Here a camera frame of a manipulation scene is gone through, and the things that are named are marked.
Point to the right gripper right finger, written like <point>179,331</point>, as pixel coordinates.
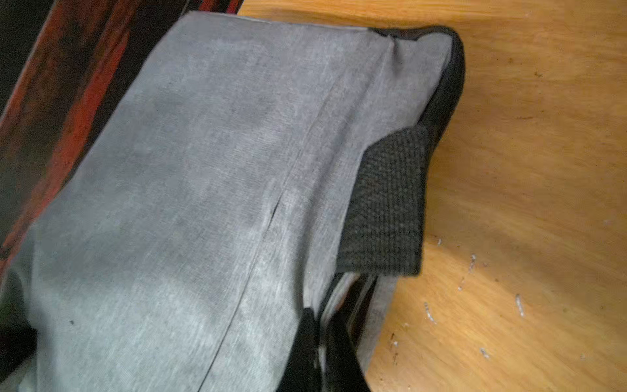
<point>343,372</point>

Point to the grey laptop bag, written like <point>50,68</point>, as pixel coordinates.
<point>252,170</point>

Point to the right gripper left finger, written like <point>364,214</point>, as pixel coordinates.
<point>302,372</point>

